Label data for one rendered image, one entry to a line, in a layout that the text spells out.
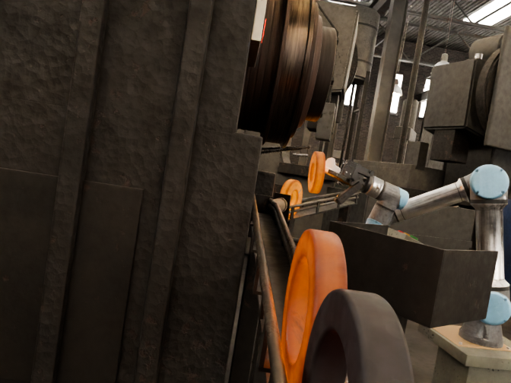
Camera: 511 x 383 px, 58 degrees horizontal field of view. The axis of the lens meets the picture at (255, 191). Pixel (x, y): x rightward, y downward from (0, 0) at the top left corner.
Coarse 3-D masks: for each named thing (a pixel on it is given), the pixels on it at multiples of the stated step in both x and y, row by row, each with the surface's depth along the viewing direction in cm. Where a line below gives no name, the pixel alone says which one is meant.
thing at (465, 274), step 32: (352, 224) 103; (352, 256) 93; (384, 256) 87; (416, 256) 82; (448, 256) 79; (480, 256) 86; (352, 288) 92; (384, 288) 87; (416, 288) 82; (448, 288) 81; (480, 288) 88; (416, 320) 81; (448, 320) 82
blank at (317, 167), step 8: (320, 152) 168; (312, 160) 173; (320, 160) 164; (312, 168) 173; (320, 168) 163; (312, 176) 173; (320, 176) 163; (312, 184) 167; (320, 184) 164; (312, 192) 169
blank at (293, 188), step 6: (288, 180) 191; (294, 180) 191; (282, 186) 189; (288, 186) 188; (294, 186) 191; (300, 186) 196; (282, 192) 188; (288, 192) 188; (294, 192) 196; (300, 192) 197; (294, 198) 196; (300, 198) 198
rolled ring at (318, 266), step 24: (312, 240) 49; (336, 240) 49; (312, 264) 47; (336, 264) 46; (288, 288) 59; (312, 288) 45; (336, 288) 44; (288, 312) 58; (312, 312) 44; (288, 336) 56; (288, 360) 52
